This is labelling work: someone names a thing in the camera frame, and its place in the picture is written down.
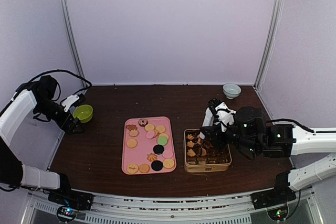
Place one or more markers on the left aluminium frame post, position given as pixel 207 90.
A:
pixel 71 38

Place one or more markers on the black sandwich cookie lower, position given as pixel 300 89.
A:
pixel 157 165

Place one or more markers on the pink sandwich cookie upper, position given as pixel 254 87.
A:
pixel 150 134

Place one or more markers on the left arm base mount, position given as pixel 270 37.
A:
pixel 70 204

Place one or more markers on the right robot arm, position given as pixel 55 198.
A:
pixel 248 128

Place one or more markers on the black sandwich cookie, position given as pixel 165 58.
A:
pixel 158 149
pixel 157 165

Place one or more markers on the pale ceramic bowl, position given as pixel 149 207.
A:
pixel 231 90

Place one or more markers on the pink sandwich cookie lower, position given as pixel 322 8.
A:
pixel 167 154

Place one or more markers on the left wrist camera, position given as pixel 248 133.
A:
pixel 72 100

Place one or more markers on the right aluminium frame post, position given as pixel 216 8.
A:
pixel 269 45

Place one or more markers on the beige round biscuit left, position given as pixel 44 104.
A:
pixel 131 143

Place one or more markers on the black sandwich cookie upper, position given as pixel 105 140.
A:
pixel 158 149

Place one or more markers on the brown leaf cookie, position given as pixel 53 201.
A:
pixel 190 137

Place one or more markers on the beige round biscuit top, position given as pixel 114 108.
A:
pixel 149 127

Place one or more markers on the chocolate sprinkle donut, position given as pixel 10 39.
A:
pixel 142 122

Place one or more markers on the green plastic bowl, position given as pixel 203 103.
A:
pixel 84 113

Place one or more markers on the plain round cookie bottom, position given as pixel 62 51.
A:
pixel 144 168

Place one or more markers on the leaf cookie second row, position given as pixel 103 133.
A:
pixel 190 144

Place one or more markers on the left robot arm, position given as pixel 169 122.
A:
pixel 29 125

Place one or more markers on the green sandwich cookie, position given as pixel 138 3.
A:
pixel 162 140

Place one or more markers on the biscuit with pink stick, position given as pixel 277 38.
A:
pixel 132 168

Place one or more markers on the aluminium frame post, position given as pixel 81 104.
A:
pixel 71 38
pixel 269 45

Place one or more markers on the gold cookie tin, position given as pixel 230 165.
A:
pixel 214 161

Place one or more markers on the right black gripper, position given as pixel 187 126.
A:
pixel 215 138

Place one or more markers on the beige round biscuit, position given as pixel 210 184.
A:
pixel 164 135
pixel 131 143
pixel 161 128
pixel 149 127

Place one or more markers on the beige round biscuit corner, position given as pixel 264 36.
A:
pixel 169 163

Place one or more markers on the pink sandwich cookie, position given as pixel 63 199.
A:
pixel 150 134
pixel 167 154

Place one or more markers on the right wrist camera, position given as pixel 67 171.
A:
pixel 222 115

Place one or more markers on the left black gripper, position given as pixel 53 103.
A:
pixel 67 129

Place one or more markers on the pink plastic tray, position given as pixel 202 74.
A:
pixel 145 146

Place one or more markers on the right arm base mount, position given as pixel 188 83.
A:
pixel 275 202

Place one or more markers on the star butter cookie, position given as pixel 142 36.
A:
pixel 152 157

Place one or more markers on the metal serving tongs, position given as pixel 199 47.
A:
pixel 204 137

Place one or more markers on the swirl cookie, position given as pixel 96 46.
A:
pixel 200 151

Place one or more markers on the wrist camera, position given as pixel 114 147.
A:
pixel 222 115
pixel 72 100

